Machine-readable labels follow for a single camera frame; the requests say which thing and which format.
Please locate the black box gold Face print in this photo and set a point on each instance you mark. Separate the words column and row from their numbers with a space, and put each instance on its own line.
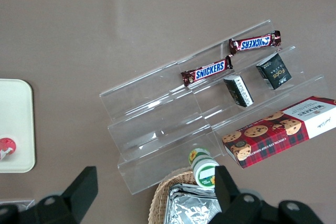
column 277, row 73

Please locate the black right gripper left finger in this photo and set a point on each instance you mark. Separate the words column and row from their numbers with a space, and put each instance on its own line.
column 76, row 195

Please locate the red white wrapped snack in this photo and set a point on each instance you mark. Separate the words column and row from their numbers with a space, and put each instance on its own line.
column 7, row 146

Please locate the cream plastic tray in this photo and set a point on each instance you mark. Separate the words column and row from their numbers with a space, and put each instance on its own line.
column 18, row 108

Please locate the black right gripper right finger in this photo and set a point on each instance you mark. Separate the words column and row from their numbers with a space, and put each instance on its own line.
column 225, row 192

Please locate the black box white text side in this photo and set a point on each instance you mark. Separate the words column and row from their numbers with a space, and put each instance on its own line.
column 240, row 90

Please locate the Walkers red tartan cookie box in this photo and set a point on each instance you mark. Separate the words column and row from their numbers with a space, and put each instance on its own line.
column 278, row 134

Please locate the foil wrapped sandwich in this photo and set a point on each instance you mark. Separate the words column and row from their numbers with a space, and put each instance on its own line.
column 191, row 205

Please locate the woven wicker basket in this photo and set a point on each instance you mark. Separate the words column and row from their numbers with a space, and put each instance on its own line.
column 157, row 197

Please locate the white green sunflower yogurt bottle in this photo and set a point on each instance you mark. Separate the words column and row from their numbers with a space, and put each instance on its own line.
column 203, row 166

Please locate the clear plastic box edge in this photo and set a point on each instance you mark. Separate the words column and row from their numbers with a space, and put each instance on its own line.
column 21, row 203

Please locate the Snickers chocolate bar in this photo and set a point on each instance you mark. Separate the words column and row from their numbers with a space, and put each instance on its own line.
column 254, row 42
column 210, row 70

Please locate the clear acrylic stepped stand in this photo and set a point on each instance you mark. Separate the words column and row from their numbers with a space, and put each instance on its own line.
column 262, row 98
column 147, row 119

